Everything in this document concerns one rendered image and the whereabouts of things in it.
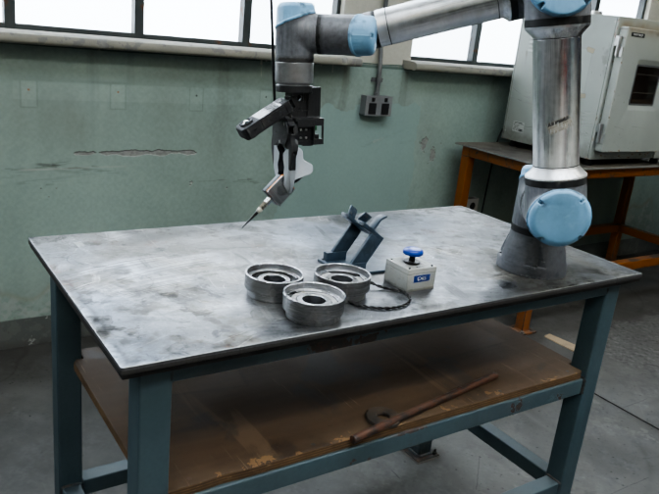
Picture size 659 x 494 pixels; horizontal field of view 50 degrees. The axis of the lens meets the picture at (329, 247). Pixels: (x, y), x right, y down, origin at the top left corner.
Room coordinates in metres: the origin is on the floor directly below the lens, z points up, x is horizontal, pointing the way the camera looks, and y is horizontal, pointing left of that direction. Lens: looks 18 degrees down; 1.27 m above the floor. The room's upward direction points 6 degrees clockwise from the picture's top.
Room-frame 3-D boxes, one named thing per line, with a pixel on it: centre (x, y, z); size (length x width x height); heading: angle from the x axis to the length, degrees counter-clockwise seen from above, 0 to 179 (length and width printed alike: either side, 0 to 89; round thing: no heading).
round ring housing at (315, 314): (1.09, 0.02, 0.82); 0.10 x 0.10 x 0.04
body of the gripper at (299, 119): (1.41, 0.09, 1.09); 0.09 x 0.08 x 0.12; 120
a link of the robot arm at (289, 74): (1.41, 0.11, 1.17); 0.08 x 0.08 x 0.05
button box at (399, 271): (1.30, -0.17, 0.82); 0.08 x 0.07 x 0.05; 125
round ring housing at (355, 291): (1.20, -0.03, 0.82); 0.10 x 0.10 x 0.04
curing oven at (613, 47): (3.50, -1.23, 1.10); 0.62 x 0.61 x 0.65; 125
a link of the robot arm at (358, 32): (1.41, 0.01, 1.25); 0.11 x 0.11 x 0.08; 84
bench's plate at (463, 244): (1.43, -0.06, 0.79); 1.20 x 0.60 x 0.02; 125
